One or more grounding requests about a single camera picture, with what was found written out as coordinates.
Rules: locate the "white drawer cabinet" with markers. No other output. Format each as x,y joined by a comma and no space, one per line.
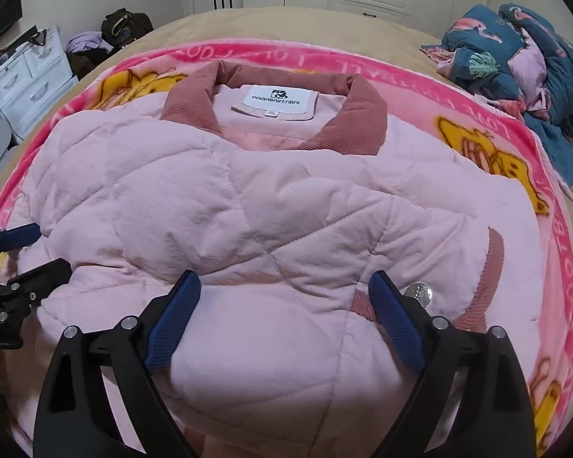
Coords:
28,71

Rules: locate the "purple clothes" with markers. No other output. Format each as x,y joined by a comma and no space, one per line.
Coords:
88,40

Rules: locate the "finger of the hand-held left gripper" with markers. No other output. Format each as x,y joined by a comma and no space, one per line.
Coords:
45,274
21,235

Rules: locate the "teal flamingo quilt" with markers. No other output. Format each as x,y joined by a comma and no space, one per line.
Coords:
482,47

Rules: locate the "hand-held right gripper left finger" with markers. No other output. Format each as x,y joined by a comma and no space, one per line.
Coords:
172,317

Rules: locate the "pink printed blanket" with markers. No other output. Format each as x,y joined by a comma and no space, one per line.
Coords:
558,296

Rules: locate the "dark bag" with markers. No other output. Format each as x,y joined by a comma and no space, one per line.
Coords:
124,26

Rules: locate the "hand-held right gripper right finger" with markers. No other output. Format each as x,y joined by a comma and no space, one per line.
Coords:
396,319

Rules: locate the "pink quilted jacket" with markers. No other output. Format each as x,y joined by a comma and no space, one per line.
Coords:
219,200

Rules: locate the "beige bed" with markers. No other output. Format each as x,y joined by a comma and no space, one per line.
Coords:
267,24

